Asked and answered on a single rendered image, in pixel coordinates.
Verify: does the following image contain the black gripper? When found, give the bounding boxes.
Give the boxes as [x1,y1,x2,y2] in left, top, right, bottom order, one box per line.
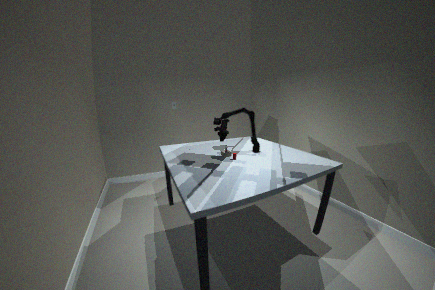
[218,125,229,142]

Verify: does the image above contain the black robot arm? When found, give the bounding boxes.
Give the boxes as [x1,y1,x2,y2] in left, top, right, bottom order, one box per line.
[213,108,260,153]

